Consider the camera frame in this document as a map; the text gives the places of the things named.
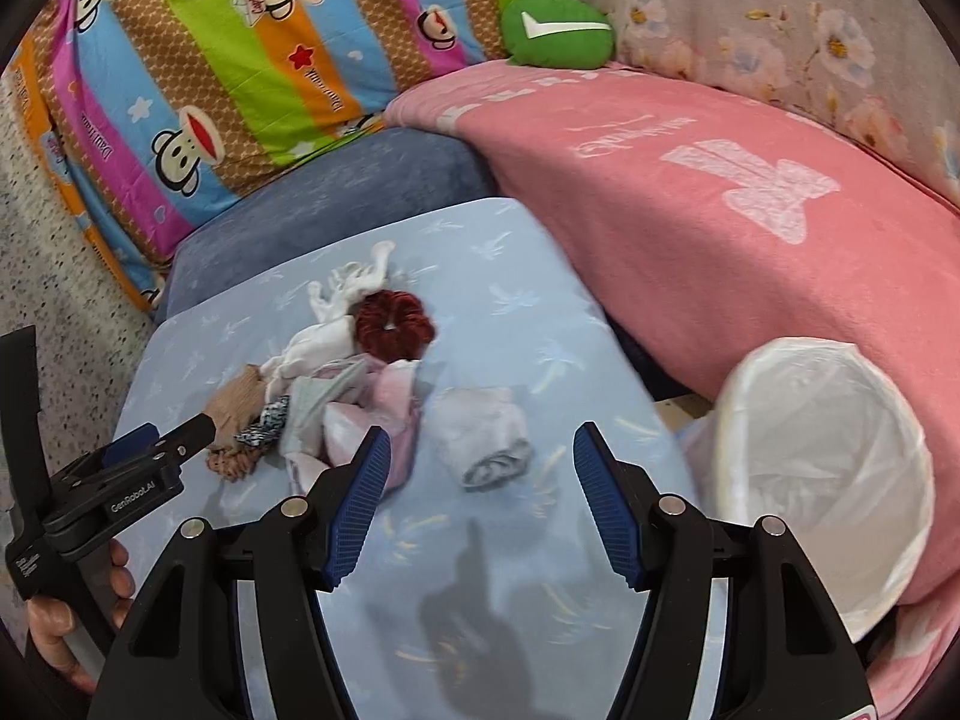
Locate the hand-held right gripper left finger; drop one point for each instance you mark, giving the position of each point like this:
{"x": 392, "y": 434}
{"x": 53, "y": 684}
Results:
{"x": 360, "y": 510}

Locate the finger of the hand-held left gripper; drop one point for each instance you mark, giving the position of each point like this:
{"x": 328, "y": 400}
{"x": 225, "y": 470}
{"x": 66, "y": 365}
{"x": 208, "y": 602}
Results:
{"x": 191, "y": 435}
{"x": 127, "y": 444}

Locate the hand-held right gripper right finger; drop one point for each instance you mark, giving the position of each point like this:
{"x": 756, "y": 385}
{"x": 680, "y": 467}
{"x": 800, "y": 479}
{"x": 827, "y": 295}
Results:
{"x": 600, "y": 510}

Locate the brown scrunchie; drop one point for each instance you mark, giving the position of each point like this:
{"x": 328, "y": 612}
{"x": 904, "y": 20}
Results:
{"x": 229, "y": 465}

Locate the tan sock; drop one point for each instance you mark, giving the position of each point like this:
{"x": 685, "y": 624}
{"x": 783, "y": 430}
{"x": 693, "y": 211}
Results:
{"x": 240, "y": 399}

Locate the black white patterned scrunchie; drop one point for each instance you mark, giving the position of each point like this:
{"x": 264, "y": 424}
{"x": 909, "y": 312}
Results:
{"x": 262, "y": 427}

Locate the pink white sock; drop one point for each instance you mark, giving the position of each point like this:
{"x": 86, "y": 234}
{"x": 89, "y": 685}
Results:
{"x": 391, "y": 397}

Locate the grey-green sock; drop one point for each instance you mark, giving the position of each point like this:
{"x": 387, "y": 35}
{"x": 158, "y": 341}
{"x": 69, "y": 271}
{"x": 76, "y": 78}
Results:
{"x": 315, "y": 397}

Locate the white grey sock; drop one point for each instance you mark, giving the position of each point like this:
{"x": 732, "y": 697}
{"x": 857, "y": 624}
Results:
{"x": 480, "y": 427}

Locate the white cloth sock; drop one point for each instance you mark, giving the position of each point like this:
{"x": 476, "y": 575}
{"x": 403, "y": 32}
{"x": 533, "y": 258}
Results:
{"x": 315, "y": 349}

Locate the white lined waste bin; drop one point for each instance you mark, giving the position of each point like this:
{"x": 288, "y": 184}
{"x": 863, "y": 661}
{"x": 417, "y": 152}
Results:
{"x": 825, "y": 465}

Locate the person's left hand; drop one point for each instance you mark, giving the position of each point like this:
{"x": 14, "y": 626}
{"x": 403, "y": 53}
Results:
{"x": 52, "y": 634}

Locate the dark red velvet scrunchie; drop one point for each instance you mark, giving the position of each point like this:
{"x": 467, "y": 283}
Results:
{"x": 375, "y": 334}

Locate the light blue palm-print tablecloth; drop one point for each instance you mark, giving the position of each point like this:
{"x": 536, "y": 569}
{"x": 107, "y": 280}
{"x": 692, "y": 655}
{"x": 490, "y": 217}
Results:
{"x": 510, "y": 315}

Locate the pink printed blanket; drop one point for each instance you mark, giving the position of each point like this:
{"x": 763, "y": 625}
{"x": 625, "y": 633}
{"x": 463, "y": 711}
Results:
{"x": 637, "y": 225}

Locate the blue-grey velvet cushion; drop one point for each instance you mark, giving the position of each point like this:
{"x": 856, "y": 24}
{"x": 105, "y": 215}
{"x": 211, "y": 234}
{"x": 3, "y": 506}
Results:
{"x": 337, "y": 180}

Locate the pink quilted cloth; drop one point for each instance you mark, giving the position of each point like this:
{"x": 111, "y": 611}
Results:
{"x": 907, "y": 652}

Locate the striped monkey print quilt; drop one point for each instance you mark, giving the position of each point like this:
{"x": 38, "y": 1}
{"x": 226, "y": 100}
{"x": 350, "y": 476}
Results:
{"x": 225, "y": 52}

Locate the green round cushion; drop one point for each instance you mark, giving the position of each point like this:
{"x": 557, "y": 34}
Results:
{"x": 555, "y": 45}

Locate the grey floral blanket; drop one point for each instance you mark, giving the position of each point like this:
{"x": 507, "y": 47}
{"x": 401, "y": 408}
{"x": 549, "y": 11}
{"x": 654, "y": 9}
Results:
{"x": 750, "y": 15}

